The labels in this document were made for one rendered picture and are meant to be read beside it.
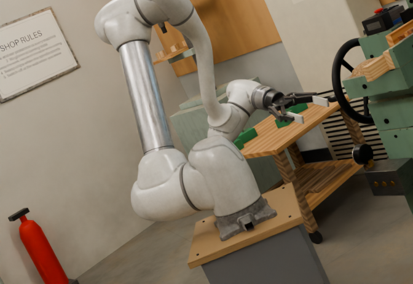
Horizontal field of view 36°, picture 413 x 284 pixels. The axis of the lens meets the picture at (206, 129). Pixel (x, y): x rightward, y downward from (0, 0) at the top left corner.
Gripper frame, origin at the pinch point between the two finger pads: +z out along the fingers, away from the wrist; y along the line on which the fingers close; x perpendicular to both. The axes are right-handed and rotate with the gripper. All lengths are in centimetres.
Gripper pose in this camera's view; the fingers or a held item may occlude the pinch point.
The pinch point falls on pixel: (313, 110)
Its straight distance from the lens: 223.5
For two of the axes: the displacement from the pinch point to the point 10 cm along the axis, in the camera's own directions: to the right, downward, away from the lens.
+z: 6.5, 2.2, -7.2
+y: 7.3, -4.4, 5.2
